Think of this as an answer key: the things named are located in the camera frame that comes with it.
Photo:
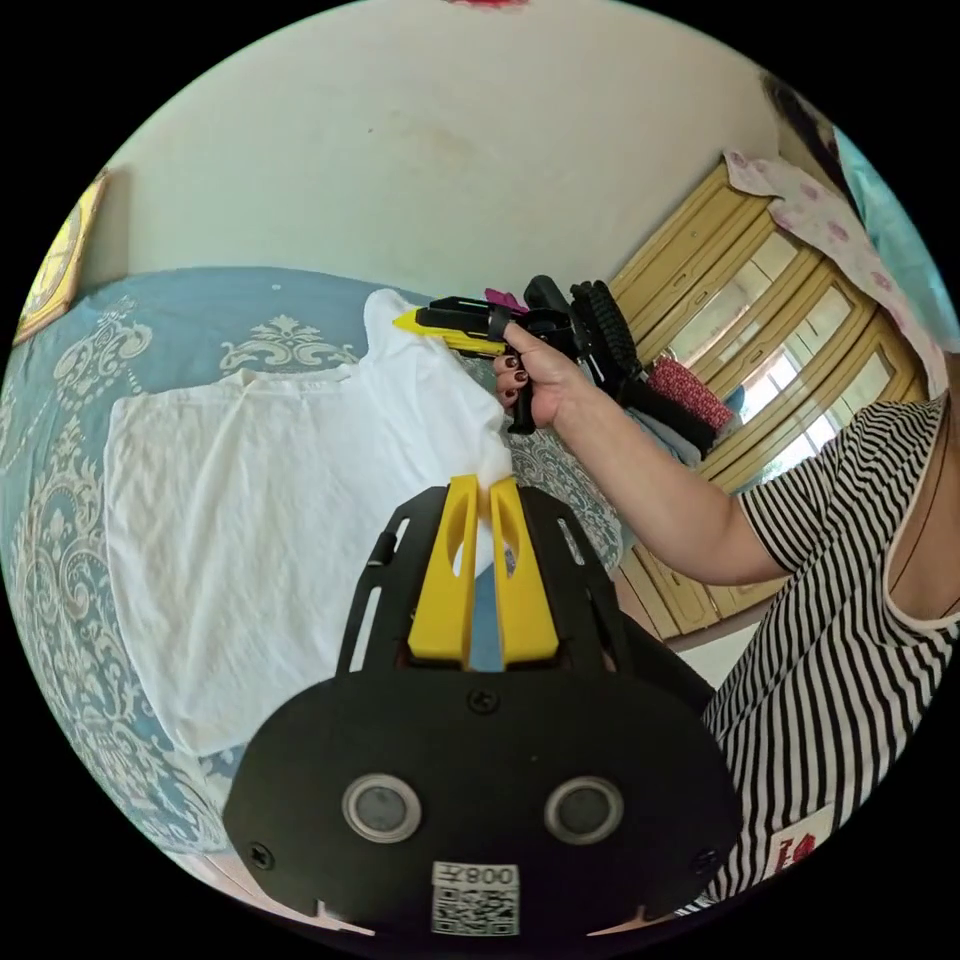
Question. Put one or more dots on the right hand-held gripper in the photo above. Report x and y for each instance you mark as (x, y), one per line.
(459, 315)

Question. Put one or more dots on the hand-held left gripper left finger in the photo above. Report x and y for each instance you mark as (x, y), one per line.
(442, 585)

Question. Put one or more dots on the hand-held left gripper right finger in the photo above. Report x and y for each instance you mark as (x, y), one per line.
(531, 600)

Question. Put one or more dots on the white patterned short sleeve shirt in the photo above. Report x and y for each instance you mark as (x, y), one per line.
(262, 510)

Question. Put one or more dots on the person's right forearm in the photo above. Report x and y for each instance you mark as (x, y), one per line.
(660, 495)

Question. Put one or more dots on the person's right hand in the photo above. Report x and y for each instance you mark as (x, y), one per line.
(541, 375)

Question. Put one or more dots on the pile of clothes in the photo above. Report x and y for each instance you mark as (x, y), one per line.
(690, 405)

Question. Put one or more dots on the person's body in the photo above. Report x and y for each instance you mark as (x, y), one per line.
(840, 637)

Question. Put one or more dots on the yellow wooden cupboard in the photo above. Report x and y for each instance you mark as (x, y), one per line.
(787, 330)

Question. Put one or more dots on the bed with blue ornamented sheet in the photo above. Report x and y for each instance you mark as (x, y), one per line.
(67, 525)

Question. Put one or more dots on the pink floral cloth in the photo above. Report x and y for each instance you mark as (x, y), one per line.
(832, 225)

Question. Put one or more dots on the yellow framed wall picture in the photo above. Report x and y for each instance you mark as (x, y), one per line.
(60, 262)

